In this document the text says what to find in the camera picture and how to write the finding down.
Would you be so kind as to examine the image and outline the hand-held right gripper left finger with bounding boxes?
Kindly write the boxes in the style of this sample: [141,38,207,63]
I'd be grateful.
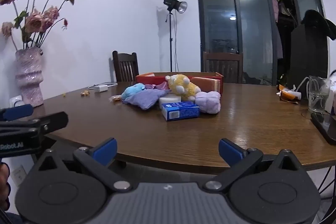
[31,138,132,192]

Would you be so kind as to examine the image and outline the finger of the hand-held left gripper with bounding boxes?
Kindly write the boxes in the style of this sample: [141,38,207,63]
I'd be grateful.
[25,112,69,138]
[0,104,34,122]

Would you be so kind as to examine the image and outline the purple cloth pouch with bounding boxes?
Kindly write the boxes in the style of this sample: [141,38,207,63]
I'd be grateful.
[123,88,171,110]

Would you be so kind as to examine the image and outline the pink textured vase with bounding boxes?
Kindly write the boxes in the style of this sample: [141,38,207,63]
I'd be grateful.
[14,47,45,107]

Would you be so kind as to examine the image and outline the black studio light on stand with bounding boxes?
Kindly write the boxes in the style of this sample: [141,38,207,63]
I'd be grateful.
[163,0,188,73]

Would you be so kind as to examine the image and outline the red cardboard box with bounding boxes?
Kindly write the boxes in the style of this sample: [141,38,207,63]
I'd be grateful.
[135,72,224,96]

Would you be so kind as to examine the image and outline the white wall socket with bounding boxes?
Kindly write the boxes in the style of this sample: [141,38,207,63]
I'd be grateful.
[12,165,27,186]

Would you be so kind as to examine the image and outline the orange and white wrappers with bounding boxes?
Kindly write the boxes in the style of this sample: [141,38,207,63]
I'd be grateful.
[276,84,302,104]

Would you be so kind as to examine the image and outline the person's left hand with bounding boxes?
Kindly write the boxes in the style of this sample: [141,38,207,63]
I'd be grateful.
[0,162,11,211]

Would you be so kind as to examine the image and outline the bunch of dried pink roses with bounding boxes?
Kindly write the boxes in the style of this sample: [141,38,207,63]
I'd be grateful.
[0,0,88,50]

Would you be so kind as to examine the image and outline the black phone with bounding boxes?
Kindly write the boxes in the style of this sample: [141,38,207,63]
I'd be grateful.
[310,112,336,146]

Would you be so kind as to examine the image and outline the clear glass cup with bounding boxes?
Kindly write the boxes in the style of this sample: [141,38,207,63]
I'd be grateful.
[308,76,331,114]

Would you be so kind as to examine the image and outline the white charger cable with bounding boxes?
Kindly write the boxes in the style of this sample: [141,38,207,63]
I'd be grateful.
[88,82,118,89]

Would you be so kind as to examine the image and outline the hanging pink clothes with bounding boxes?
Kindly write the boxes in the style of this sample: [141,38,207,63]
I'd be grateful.
[270,0,298,60]

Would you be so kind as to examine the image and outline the tall black panel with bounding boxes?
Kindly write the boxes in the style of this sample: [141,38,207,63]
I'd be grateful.
[286,22,330,88]

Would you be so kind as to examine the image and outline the lavender fuzzy cloth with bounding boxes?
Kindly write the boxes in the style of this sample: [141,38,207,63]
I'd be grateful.
[195,91,221,115]

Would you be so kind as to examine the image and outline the thin white cable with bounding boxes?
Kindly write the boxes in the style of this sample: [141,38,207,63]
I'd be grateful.
[291,76,310,93]

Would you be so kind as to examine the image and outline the dark wooden slatted chair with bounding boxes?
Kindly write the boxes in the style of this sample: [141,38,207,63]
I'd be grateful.
[112,50,139,83]
[203,51,243,84]

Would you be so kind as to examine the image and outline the yellow plush toy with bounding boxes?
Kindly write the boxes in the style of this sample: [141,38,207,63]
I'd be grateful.
[165,74,202,102]

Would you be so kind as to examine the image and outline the white tissue roll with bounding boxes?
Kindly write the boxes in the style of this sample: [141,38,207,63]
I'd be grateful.
[158,94,182,110]

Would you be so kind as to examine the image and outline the black garment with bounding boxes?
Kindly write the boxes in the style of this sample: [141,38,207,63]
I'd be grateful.
[301,9,336,41]

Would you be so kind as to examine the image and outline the light blue plush toy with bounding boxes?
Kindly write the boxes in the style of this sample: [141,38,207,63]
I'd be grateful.
[121,83,146,101]

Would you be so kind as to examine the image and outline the small white plastic bottle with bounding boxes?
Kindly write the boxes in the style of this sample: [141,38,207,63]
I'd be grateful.
[9,95,25,108]

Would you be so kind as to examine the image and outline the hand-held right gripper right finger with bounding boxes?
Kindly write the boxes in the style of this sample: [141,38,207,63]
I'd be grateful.
[204,138,305,191]

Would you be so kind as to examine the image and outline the dark sliding glass door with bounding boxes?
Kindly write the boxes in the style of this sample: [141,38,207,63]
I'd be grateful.
[196,0,326,86]

